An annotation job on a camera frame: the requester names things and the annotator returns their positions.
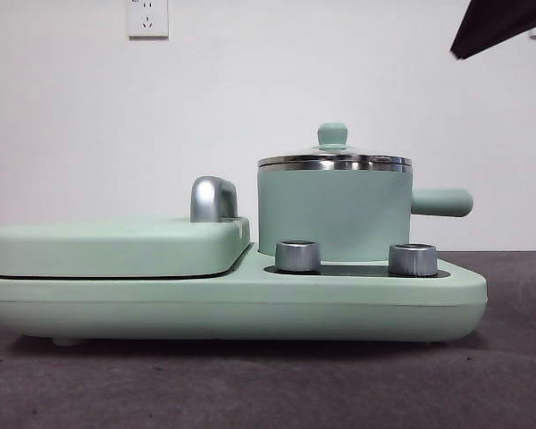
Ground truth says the glass lid with green knob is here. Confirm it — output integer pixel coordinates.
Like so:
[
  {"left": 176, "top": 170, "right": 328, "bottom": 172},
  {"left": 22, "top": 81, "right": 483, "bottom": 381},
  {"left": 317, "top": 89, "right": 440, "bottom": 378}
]
[{"left": 257, "top": 122, "right": 415, "bottom": 173}]

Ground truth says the squarish silver control knob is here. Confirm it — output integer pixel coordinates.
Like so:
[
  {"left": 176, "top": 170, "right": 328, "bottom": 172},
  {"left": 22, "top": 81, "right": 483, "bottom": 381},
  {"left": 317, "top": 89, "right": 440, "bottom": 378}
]
[{"left": 387, "top": 242, "right": 439, "bottom": 276}]

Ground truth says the round silver control knob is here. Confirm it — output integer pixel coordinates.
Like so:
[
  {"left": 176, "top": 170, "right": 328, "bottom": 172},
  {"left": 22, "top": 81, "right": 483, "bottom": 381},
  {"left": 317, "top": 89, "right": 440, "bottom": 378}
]
[{"left": 274, "top": 240, "right": 322, "bottom": 273}]

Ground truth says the mint green breakfast maker base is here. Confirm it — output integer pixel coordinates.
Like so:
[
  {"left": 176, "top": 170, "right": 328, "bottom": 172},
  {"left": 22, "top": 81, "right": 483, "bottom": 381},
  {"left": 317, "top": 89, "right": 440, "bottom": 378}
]
[{"left": 0, "top": 243, "right": 489, "bottom": 346}]

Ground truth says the mint green hinged griddle cover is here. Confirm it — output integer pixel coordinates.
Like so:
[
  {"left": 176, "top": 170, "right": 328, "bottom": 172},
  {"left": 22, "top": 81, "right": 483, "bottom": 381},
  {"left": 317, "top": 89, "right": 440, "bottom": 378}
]
[{"left": 0, "top": 215, "right": 251, "bottom": 279}]

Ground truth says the mint green pot with handle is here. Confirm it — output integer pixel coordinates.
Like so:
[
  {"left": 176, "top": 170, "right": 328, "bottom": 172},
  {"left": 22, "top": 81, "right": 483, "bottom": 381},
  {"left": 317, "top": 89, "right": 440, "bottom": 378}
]
[{"left": 256, "top": 160, "right": 474, "bottom": 264}]

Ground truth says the silver griddle cover handle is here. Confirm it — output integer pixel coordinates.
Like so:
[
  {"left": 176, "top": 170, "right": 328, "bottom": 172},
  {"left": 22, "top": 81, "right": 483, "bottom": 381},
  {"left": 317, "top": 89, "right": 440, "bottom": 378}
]
[{"left": 189, "top": 176, "right": 239, "bottom": 223}]

